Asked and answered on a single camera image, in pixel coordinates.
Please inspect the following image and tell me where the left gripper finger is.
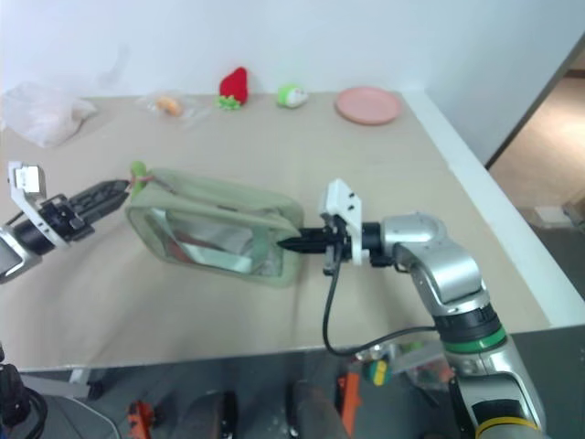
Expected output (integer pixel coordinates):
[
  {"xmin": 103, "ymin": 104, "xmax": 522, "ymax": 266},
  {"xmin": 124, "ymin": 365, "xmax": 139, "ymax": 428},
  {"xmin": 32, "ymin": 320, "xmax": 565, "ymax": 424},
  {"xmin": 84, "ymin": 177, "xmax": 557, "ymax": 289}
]
[
  {"xmin": 68, "ymin": 179, "xmax": 133, "ymax": 208},
  {"xmin": 80, "ymin": 189, "xmax": 134, "ymax": 226}
]

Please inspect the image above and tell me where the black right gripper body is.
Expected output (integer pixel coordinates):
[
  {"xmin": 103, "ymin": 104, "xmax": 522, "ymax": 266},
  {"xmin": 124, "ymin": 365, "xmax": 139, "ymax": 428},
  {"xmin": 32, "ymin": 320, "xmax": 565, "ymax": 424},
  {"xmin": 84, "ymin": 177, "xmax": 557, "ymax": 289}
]
[{"xmin": 319, "ymin": 218, "xmax": 356, "ymax": 277}]

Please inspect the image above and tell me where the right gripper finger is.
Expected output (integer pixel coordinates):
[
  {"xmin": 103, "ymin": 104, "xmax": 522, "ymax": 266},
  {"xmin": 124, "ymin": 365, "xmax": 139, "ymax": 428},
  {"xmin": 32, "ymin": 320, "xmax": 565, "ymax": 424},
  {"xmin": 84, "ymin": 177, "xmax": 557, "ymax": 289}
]
[
  {"xmin": 292, "ymin": 226, "xmax": 331, "ymax": 244},
  {"xmin": 276, "ymin": 236, "xmax": 331, "ymax": 256}
]

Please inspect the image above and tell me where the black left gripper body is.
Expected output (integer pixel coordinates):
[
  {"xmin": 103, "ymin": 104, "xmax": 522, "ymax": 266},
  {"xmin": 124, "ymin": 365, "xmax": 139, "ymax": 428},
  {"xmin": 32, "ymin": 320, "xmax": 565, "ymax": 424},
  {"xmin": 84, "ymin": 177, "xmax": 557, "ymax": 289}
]
[{"xmin": 39, "ymin": 194, "xmax": 98, "ymax": 243}]

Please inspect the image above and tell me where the green plush keychain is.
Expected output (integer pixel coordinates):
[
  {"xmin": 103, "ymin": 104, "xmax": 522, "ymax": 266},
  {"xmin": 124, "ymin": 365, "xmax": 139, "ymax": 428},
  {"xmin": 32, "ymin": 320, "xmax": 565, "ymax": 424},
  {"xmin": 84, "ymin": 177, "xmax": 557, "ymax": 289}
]
[{"xmin": 128, "ymin": 160, "xmax": 155, "ymax": 196}]

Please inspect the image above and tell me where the green zip pouch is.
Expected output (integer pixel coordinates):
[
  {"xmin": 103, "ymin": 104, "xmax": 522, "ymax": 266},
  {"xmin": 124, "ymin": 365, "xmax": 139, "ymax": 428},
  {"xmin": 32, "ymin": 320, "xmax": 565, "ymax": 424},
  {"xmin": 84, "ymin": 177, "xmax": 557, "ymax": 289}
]
[{"xmin": 124, "ymin": 167, "xmax": 305, "ymax": 290}]

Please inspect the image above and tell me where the green and white plush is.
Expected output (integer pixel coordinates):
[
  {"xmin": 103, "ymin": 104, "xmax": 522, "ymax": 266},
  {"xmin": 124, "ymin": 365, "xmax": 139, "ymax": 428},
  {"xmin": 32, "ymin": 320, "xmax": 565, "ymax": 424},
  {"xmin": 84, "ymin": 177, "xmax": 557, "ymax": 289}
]
[{"xmin": 275, "ymin": 82, "xmax": 310, "ymax": 111}]

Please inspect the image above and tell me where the red strawberry plush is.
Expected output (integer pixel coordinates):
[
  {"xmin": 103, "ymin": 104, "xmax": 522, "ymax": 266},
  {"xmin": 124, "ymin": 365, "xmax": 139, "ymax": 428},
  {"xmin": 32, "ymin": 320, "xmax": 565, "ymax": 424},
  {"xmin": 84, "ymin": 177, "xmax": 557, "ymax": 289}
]
[{"xmin": 215, "ymin": 66, "xmax": 250, "ymax": 112}]

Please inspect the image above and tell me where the large clear plastic bag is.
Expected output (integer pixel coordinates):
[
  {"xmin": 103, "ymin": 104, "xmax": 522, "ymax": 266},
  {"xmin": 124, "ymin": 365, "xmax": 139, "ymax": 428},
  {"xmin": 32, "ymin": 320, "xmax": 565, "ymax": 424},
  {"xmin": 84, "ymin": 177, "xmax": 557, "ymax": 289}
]
[{"xmin": 0, "ymin": 80, "xmax": 98, "ymax": 149}]

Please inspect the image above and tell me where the small clear bag orange toy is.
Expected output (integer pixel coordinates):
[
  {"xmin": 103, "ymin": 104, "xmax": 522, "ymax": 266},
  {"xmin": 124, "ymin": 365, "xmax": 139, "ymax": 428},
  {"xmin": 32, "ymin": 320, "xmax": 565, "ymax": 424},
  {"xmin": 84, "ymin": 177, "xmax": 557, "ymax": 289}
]
[{"xmin": 134, "ymin": 90, "xmax": 210, "ymax": 130}]

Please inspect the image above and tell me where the yellow and green ball toy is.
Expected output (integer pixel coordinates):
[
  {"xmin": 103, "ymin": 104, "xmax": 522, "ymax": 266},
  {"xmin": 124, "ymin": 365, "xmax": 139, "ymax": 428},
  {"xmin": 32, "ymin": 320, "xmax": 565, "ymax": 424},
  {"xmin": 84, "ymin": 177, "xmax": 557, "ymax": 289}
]
[{"xmin": 362, "ymin": 358, "xmax": 390, "ymax": 386}]

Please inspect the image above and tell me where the pink plate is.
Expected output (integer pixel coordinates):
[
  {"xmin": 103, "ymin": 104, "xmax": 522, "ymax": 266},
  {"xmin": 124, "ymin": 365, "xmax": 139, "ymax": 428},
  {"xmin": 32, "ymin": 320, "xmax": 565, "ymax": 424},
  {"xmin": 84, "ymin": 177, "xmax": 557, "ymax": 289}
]
[{"xmin": 335, "ymin": 86, "xmax": 404, "ymax": 126}]

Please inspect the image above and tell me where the clear bag of small items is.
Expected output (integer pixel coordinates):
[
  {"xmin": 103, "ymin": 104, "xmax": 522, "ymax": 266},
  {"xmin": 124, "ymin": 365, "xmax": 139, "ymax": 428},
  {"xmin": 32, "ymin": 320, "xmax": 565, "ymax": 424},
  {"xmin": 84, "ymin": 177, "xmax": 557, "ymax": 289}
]
[{"xmin": 391, "ymin": 340, "xmax": 457, "ymax": 392}]

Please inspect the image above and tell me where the orange clamp tool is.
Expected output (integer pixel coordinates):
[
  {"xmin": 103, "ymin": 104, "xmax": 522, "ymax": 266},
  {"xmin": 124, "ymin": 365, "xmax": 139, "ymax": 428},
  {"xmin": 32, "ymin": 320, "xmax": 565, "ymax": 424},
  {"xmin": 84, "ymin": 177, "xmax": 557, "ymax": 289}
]
[{"xmin": 336, "ymin": 371, "xmax": 363, "ymax": 436}]

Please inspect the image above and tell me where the orange and black tool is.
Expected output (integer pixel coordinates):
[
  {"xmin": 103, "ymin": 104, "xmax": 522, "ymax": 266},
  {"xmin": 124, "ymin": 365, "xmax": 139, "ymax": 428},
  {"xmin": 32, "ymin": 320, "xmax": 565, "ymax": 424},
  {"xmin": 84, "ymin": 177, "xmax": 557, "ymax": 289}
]
[{"xmin": 126, "ymin": 399, "xmax": 159, "ymax": 439}]

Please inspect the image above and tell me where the white floor box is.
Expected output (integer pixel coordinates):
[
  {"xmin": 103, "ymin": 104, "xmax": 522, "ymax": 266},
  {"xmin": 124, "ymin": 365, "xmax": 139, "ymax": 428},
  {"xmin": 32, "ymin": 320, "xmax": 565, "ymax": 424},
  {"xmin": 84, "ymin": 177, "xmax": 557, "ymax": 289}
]
[{"xmin": 533, "ymin": 205, "xmax": 568, "ymax": 226}]

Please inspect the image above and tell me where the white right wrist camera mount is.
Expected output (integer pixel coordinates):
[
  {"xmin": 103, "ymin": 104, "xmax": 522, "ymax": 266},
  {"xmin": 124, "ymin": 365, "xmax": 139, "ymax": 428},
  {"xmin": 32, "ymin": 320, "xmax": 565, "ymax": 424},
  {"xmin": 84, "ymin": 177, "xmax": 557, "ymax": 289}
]
[{"xmin": 317, "ymin": 178, "xmax": 369, "ymax": 267}]

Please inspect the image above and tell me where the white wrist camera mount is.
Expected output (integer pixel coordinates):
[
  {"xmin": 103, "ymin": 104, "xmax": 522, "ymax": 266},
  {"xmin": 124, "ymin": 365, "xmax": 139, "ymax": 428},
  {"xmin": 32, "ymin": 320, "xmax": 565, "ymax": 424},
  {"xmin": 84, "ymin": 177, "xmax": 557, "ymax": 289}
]
[
  {"xmin": 7, "ymin": 160, "xmax": 74, "ymax": 251},
  {"xmin": 317, "ymin": 178, "xmax": 369, "ymax": 267}
]

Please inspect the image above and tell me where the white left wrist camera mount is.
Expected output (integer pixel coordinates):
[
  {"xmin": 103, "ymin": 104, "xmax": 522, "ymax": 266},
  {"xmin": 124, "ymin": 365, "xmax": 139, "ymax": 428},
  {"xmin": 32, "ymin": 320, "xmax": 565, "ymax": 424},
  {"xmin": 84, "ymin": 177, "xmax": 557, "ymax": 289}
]
[{"xmin": 7, "ymin": 160, "xmax": 74, "ymax": 251}]

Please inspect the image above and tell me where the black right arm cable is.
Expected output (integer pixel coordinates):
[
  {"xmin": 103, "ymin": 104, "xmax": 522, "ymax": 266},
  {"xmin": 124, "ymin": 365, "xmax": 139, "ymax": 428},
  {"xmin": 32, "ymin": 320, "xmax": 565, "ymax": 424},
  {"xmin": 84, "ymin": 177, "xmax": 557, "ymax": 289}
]
[{"xmin": 321, "ymin": 260, "xmax": 441, "ymax": 359}]

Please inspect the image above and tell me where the white table frame bracket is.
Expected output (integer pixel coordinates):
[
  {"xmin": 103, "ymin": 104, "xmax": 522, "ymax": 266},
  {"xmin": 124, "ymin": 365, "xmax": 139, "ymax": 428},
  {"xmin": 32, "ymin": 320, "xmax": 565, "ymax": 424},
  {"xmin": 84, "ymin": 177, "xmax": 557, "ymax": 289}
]
[{"xmin": 17, "ymin": 367, "xmax": 104, "ymax": 400}]

